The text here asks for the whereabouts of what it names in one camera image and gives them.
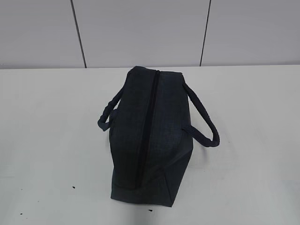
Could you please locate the dark blue lunch bag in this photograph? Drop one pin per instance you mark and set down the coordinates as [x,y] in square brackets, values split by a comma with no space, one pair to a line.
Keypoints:
[152,122]

